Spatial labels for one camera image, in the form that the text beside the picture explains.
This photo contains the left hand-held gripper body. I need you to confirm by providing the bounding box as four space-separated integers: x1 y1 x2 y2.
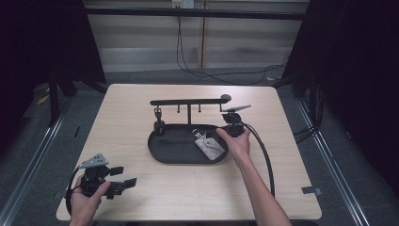
77 153 111 199

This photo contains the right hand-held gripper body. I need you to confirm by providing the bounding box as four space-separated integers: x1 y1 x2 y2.
220 105 252 138

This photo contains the white patterned key pouch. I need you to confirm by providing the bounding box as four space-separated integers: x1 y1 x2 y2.
191 128 226 162

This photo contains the black key rack with tray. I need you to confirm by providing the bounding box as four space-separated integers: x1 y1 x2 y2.
147 94 232 166

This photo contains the person's right hand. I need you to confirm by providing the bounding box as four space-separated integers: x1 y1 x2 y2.
215 126 252 169

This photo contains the person's left hand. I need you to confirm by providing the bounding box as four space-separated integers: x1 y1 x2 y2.
69 175 112 224

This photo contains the black car key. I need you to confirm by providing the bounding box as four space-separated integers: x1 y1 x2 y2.
152 106 167 137

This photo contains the black metal stand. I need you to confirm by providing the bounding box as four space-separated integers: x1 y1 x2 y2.
47 70 62 128

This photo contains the grey tape strip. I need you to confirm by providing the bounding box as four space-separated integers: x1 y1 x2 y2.
300 186 323 196

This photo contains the left hand-held gripper cable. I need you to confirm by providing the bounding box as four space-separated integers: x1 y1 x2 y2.
65 166 83 218

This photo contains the hand-held gripper cable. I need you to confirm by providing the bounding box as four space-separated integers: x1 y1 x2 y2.
65 166 83 218
242 122 277 198

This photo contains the right hand-held gripper cable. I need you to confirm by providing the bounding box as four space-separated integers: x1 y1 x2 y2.
242 122 277 198

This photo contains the black floor cable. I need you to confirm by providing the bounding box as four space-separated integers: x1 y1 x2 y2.
180 61 288 87

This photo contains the metal floor rail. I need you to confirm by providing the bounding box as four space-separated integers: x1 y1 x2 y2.
0 93 74 226
295 97 373 226

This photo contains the black hanging wall cable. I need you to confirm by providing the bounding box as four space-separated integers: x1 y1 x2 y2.
176 15 189 72

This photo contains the black horizontal frame bar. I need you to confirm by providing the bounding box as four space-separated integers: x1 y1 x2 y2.
84 8 311 22

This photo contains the white wall socket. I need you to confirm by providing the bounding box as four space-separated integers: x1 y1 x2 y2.
171 0 196 9

